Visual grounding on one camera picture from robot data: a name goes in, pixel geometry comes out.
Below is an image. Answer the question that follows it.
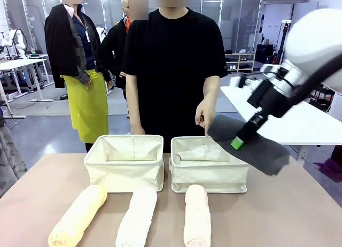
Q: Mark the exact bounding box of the black light stand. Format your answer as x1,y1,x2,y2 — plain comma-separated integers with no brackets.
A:
277,19,292,66

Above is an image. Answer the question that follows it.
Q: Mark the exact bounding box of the white rolled towel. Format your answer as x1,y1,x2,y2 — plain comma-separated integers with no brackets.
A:
115,186,158,247

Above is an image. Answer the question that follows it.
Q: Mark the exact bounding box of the pale pink towel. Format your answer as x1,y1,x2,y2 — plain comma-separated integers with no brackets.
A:
183,184,212,247

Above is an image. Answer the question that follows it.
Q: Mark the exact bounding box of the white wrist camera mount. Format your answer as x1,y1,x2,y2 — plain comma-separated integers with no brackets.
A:
229,63,288,89

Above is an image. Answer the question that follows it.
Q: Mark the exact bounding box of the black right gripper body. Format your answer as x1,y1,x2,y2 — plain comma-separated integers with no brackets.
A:
247,80,295,119

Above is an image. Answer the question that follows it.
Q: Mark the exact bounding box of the person's left hand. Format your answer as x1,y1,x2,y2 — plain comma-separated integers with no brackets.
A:
195,97,216,137

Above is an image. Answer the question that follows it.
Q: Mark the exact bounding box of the grey hanging cloth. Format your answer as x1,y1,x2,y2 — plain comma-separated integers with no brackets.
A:
0,115,28,198

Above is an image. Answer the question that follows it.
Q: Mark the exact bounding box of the person in black orange jacket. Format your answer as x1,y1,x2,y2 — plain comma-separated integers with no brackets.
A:
99,0,131,101

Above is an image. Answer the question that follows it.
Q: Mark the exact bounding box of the white shoe rack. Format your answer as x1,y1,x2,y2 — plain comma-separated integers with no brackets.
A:
224,49,258,73

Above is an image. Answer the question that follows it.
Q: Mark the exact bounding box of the white desk with metal legs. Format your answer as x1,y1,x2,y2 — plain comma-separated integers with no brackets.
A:
0,53,55,119

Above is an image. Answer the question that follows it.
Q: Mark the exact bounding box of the person in black T-shirt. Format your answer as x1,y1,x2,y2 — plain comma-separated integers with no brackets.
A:
121,0,229,153

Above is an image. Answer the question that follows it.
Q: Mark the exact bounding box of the person with yellow apron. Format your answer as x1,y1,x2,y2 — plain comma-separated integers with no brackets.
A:
44,0,113,153

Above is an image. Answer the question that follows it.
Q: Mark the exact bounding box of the person's right forearm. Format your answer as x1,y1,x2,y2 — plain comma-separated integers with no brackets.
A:
125,72,144,125

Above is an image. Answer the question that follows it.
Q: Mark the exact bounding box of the person's left forearm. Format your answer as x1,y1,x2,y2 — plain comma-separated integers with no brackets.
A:
202,75,221,105

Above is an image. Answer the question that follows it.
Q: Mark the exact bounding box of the small white background robot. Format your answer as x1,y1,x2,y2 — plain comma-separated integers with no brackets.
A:
0,27,28,58

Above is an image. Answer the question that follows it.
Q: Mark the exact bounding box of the black equipment case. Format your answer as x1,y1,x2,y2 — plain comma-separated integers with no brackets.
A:
255,42,278,65

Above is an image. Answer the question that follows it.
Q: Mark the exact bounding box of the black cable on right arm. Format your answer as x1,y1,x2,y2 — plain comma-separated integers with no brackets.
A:
290,60,342,109

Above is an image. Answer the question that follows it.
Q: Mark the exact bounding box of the pale yellow rolled towel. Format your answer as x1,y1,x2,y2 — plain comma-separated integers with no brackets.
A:
48,184,108,247

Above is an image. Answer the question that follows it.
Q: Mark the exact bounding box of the person's right hand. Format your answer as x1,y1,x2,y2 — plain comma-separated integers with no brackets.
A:
130,121,146,136

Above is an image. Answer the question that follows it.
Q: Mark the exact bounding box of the cream fabric basket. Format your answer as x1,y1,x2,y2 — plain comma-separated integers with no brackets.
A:
83,134,165,194
168,136,250,194

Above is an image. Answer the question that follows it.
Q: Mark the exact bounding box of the purple cloth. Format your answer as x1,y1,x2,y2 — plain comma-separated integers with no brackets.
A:
313,144,342,182

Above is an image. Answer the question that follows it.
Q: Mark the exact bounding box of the large white table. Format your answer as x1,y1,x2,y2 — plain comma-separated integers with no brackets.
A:
220,85,342,163

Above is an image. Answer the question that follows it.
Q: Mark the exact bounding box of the dark grey towel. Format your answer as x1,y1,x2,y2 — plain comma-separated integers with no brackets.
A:
207,114,291,177

